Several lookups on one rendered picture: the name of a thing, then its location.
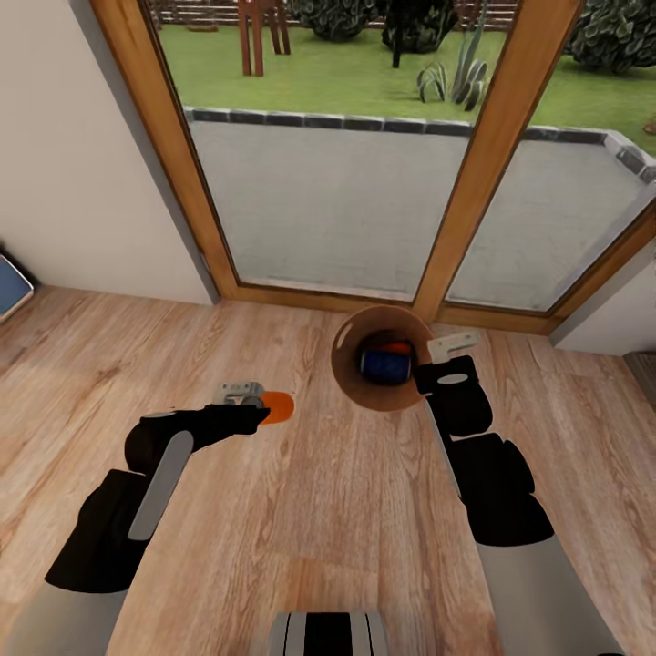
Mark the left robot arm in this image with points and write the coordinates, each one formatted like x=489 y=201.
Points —
x=76 y=608

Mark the can of soda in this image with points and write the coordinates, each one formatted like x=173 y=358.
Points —
x=385 y=365
x=401 y=347
x=281 y=406

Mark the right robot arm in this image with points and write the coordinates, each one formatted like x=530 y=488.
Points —
x=541 y=606

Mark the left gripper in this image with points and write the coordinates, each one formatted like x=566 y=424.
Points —
x=237 y=419

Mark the trash can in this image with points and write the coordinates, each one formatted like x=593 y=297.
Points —
x=381 y=324

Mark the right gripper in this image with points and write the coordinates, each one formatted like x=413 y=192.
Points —
x=425 y=374

